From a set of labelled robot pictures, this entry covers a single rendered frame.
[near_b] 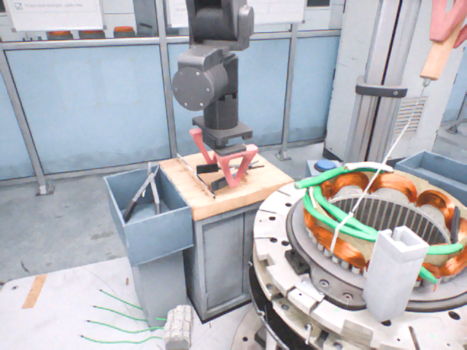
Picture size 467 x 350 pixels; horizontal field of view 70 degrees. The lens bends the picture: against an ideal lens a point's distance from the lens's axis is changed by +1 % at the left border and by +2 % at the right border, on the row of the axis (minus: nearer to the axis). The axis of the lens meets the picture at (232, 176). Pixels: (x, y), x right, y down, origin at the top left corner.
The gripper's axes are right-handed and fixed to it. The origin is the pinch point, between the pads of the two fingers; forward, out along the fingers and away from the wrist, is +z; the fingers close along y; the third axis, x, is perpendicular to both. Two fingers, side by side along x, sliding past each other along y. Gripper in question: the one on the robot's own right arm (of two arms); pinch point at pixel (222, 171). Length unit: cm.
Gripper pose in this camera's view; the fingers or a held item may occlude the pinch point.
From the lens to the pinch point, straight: 59.0
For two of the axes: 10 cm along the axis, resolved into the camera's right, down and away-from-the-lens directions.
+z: 0.1, 8.7, 5.0
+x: 8.8, -2.5, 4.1
